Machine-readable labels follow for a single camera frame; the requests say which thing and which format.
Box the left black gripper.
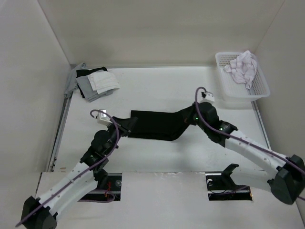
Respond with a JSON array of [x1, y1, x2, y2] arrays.
[[105, 116, 138, 156]]

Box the black tank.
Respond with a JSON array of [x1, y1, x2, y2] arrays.
[[76, 67, 108, 78], [129, 106, 194, 141]]

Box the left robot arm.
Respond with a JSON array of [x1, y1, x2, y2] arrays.
[[17, 116, 138, 229]]

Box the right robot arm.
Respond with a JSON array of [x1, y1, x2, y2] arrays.
[[191, 102, 305, 205]]

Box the folded white tank top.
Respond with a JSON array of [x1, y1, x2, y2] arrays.
[[87, 71, 120, 94]]

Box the white crumpled tank top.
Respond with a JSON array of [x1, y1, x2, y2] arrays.
[[224, 51, 257, 89]]

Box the folded grey tank top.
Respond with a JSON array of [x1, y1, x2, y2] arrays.
[[76, 76, 113, 102]]

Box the folded black tank top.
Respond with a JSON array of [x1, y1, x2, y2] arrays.
[[76, 67, 108, 78]]

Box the white plastic basket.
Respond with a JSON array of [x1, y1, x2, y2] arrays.
[[215, 52, 270, 102]]

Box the grey cloth at corner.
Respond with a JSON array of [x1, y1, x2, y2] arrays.
[[64, 62, 87, 99]]

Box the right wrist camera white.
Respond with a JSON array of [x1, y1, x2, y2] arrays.
[[201, 91, 215, 103]]

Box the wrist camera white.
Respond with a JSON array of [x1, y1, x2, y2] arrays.
[[96, 109, 112, 126], [201, 91, 215, 103]]

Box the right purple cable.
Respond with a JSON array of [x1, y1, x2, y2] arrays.
[[194, 87, 305, 201]]

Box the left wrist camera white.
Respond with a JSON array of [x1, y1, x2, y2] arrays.
[[96, 109, 112, 126]]

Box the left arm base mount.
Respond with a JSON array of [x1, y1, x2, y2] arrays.
[[79, 173, 122, 203]]

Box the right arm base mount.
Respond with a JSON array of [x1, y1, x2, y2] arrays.
[[205, 172, 253, 201]]

